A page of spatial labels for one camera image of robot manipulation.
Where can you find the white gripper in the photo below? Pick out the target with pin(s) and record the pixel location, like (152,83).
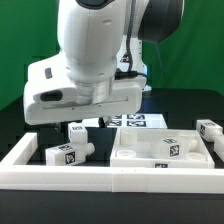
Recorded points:
(51,97)

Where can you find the white square tabletop part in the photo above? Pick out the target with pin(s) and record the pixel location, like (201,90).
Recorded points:
(132,148)

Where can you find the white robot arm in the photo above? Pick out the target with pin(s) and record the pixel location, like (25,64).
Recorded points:
(83,80)

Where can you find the white marker sheet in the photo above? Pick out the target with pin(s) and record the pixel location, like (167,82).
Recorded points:
(154,121)

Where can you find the white u-shaped fence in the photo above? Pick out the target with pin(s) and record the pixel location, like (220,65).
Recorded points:
(17,174)

